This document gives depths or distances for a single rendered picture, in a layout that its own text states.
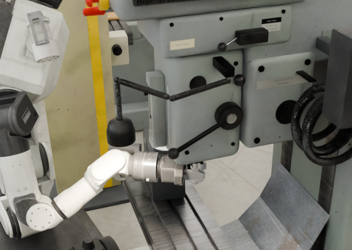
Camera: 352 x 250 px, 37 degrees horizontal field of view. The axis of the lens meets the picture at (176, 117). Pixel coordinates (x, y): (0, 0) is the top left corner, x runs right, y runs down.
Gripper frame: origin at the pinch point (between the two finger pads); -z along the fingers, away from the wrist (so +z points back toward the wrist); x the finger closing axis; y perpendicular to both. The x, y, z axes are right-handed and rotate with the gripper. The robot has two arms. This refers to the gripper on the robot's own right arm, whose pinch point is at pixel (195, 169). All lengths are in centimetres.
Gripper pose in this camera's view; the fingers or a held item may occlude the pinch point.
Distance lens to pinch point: 155.3
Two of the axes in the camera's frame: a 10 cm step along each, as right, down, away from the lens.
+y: 0.0, 8.9, 4.6
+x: 1.2, -4.6, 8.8
